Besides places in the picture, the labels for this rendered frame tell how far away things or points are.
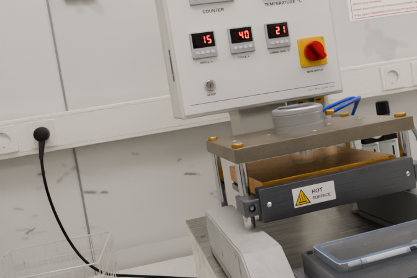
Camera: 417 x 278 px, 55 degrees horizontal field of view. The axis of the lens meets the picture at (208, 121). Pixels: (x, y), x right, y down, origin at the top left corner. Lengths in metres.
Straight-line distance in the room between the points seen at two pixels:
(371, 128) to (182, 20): 0.37
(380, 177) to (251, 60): 0.32
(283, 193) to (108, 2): 0.82
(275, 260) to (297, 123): 0.22
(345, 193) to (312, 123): 0.11
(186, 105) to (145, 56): 0.46
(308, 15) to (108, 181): 0.70
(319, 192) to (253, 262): 0.14
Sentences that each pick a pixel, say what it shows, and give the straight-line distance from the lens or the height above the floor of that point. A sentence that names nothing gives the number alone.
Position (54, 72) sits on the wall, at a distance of 1.18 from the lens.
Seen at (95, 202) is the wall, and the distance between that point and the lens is 1.19.
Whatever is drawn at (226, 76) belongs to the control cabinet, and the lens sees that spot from 0.74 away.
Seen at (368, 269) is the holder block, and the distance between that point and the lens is 0.43.
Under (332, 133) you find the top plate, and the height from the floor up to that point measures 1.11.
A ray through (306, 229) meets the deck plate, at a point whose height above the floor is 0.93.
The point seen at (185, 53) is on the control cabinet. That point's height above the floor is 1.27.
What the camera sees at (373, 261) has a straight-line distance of 0.44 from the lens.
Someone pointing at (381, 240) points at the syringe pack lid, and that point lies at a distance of 0.47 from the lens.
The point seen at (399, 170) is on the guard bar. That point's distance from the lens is 0.62.
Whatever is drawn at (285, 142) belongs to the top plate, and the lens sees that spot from 0.54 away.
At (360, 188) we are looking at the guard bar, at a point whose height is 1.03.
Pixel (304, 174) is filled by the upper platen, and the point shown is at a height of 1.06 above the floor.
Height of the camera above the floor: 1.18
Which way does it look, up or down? 3 degrees down
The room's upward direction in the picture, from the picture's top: 9 degrees counter-clockwise
